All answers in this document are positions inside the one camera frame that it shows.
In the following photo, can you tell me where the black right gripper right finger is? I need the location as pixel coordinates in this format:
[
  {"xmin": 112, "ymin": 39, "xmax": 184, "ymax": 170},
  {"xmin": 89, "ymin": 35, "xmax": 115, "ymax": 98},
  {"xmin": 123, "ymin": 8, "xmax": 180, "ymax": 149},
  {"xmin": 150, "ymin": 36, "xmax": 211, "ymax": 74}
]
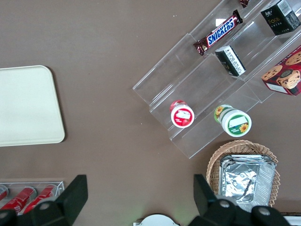
[{"xmin": 188, "ymin": 174, "xmax": 290, "ymax": 226}]

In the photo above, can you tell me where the green-lidded sunflower snack cup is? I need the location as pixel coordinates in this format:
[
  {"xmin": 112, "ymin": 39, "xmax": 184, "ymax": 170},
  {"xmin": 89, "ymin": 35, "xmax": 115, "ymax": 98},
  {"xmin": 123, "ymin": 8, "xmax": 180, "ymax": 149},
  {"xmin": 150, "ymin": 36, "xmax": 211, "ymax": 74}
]
[{"xmin": 214, "ymin": 104, "xmax": 253, "ymax": 137}]

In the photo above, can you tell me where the cream rectangular serving tray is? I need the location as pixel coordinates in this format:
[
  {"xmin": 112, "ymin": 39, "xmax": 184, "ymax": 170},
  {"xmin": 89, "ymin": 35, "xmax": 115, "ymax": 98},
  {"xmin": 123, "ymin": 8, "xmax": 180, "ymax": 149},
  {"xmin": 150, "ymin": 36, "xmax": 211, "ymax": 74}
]
[{"xmin": 0, "ymin": 65, "xmax": 66, "ymax": 148}]

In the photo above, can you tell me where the red cola bottle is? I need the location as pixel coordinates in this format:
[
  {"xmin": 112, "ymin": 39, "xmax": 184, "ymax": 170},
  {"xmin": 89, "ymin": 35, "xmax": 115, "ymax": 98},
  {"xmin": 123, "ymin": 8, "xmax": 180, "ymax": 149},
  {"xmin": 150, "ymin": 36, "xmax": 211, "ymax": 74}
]
[
  {"xmin": 0, "ymin": 185, "xmax": 9, "ymax": 201},
  {"xmin": 23, "ymin": 185, "xmax": 57, "ymax": 214},
  {"xmin": 0, "ymin": 187, "xmax": 36, "ymax": 210}
]

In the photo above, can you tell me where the red tartan cookie box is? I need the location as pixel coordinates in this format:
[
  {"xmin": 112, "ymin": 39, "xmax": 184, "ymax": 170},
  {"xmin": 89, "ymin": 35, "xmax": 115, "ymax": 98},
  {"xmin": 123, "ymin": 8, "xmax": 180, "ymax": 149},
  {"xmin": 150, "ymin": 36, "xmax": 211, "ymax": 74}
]
[{"xmin": 261, "ymin": 46, "xmax": 301, "ymax": 97}]

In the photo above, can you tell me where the small black carton box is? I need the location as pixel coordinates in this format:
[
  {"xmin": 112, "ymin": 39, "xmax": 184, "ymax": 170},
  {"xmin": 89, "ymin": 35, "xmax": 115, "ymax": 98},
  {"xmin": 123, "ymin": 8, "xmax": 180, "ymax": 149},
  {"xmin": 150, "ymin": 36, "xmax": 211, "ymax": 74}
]
[
  {"xmin": 260, "ymin": 0, "xmax": 301, "ymax": 36},
  {"xmin": 215, "ymin": 45, "xmax": 247, "ymax": 77}
]

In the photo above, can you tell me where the clear acrylic bottle rack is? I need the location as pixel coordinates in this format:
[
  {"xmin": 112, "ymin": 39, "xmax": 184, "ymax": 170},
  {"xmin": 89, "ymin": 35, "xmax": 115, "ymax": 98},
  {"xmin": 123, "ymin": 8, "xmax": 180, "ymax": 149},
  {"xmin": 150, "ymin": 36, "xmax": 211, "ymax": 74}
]
[{"xmin": 0, "ymin": 180, "xmax": 65, "ymax": 212}]

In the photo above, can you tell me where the light wicker basket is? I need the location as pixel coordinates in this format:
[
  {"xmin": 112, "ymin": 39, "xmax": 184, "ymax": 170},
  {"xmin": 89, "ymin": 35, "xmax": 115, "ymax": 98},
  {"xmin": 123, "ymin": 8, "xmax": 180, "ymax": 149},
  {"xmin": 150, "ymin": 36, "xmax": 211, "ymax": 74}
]
[{"xmin": 206, "ymin": 140, "xmax": 281, "ymax": 209}]

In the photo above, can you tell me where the clear acrylic stepped shelf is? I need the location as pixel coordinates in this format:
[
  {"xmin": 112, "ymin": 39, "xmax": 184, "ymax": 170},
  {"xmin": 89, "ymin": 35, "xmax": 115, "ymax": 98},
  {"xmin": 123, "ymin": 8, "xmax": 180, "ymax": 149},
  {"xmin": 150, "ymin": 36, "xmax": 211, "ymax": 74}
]
[{"xmin": 132, "ymin": 0, "xmax": 301, "ymax": 160}]

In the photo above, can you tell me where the red-lidded snack cup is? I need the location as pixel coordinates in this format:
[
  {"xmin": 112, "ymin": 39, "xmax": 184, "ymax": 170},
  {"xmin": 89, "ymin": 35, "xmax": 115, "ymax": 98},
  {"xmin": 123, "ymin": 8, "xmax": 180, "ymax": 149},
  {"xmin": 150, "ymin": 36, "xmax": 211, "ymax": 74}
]
[{"xmin": 169, "ymin": 99, "xmax": 195, "ymax": 129}]

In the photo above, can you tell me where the white plastic snack bin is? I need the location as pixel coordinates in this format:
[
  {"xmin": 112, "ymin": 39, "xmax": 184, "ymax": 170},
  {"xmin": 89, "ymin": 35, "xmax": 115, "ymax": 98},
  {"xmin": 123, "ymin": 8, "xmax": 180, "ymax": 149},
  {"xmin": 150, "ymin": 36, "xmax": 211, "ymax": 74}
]
[{"xmin": 281, "ymin": 214, "xmax": 301, "ymax": 226}]

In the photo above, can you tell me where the aluminium foil tray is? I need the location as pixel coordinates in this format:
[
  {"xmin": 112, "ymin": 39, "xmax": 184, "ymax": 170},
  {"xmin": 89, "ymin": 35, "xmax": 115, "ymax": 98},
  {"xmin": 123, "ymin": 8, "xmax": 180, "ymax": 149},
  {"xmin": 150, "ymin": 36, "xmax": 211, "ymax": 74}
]
[{"xmin": 218, "ymin": 154, "xmax": 278, "ymax": 212}]

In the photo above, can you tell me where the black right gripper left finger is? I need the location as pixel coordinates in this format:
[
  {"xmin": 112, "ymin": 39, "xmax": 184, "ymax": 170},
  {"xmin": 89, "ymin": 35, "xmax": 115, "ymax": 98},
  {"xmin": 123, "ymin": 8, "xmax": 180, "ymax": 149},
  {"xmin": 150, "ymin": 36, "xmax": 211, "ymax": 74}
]
[{"xmin": 0, "ymin": 174, "xmax": 89, "ymax": 226}]

